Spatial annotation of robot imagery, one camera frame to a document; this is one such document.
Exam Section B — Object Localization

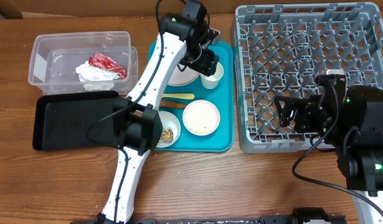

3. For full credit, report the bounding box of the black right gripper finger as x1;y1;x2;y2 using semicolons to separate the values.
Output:
278;104;298;126
274;95;308;108

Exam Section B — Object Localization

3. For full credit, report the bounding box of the white paper cup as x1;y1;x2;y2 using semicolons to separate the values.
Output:
200;62;224;89

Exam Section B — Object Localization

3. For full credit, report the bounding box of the white bowl with rice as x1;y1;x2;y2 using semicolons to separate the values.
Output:
182;100;220;136

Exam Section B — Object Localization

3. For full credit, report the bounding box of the small white bowl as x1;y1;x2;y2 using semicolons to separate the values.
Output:
157;111;181;148

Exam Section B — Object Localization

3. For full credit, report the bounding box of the brown food chunk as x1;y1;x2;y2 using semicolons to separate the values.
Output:
160;129;174;142

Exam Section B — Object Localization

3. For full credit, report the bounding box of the red wrapper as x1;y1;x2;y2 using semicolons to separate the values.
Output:
88;52;128;79

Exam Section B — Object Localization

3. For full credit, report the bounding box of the white napkin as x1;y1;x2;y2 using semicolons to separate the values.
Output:
75;61;120;91

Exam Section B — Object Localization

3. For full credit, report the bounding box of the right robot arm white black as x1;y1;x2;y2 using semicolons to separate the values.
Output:
275;83;383;223

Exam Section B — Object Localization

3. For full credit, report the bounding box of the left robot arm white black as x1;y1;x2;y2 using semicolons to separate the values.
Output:
94;12;219;223

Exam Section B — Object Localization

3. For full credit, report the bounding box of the grey dishwasher rack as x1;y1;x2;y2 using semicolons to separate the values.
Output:
233;2;383;153

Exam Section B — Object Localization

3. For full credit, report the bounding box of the large white plate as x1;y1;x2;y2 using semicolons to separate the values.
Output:
168;67;200;86

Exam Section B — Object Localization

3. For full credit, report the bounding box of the yellow plastic spoon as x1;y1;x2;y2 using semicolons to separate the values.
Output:
162;93;195;100

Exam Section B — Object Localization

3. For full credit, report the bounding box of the brown sausage stick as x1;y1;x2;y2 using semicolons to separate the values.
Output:
159;100;187;109

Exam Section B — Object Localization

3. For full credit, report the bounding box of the teal plastic tray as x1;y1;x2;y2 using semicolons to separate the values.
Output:
160;41;234;152

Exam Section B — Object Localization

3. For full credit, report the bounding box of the clear plastic bin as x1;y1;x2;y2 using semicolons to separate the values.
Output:
28;31;138;95

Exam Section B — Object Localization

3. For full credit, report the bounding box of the black plastic tray bin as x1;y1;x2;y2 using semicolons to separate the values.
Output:
32;90;119;151

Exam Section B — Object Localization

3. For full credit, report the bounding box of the black rail at bottom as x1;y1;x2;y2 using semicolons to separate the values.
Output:
128;207;347;224

